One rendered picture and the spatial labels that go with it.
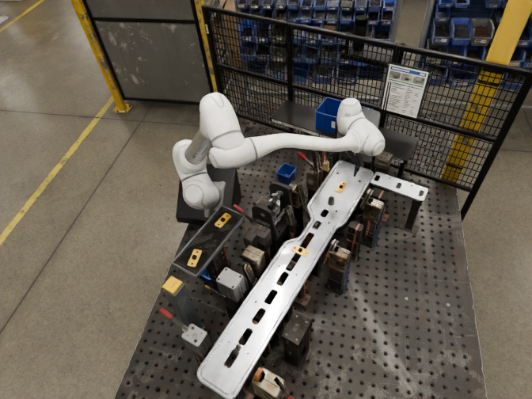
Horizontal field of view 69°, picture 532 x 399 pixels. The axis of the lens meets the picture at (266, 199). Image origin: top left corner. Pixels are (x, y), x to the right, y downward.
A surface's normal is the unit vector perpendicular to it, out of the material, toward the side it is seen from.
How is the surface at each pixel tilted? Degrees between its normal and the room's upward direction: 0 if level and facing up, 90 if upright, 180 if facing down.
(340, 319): 0
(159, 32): 89
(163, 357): 0
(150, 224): 0
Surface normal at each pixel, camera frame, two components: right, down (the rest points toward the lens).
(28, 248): -0.07, -0.66
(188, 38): -0.21, 0.75
